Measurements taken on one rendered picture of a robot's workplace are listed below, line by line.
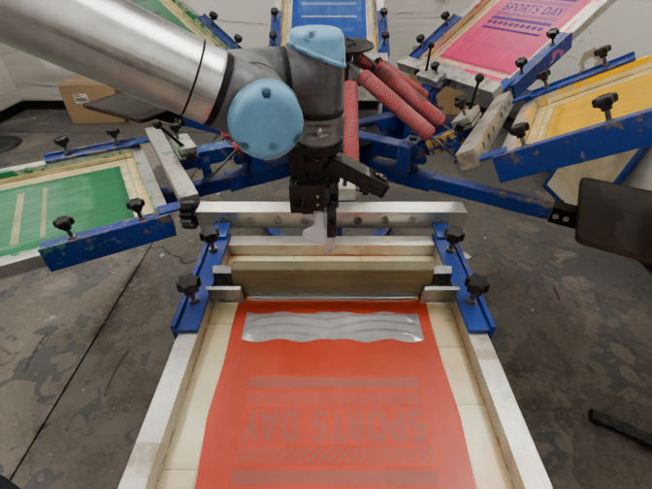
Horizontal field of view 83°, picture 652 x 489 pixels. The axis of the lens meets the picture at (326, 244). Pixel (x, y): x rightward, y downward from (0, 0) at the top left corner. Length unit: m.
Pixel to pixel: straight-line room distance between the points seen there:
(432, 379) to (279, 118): 0.52
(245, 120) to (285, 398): 0.47
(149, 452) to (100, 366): 1.51
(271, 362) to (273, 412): 0.10
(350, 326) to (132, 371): 1.46
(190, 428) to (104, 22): 0.56
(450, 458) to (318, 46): 0.61
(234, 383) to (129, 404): 1.27
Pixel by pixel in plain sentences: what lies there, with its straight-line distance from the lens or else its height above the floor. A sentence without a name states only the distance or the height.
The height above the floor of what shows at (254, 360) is 0.96.
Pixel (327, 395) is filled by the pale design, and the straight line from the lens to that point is 0.68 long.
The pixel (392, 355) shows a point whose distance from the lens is 0.73.
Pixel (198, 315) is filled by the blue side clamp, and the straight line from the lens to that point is 0.76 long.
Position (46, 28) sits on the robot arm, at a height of 1.51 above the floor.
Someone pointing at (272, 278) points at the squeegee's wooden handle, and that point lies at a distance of 0.75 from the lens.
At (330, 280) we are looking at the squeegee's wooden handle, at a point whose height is 1.03.
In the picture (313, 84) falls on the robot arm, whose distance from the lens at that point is 0.53.
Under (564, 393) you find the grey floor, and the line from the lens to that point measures 2.08.
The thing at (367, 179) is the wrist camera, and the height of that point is 1.26.
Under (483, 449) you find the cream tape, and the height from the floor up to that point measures 0.96.
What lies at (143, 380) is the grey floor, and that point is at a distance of 2.00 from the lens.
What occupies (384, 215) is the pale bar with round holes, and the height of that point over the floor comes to 1.03.
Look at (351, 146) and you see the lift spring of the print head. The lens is 1.14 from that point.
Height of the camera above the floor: 1.55
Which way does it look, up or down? 39 degrees down
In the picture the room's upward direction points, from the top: straight up
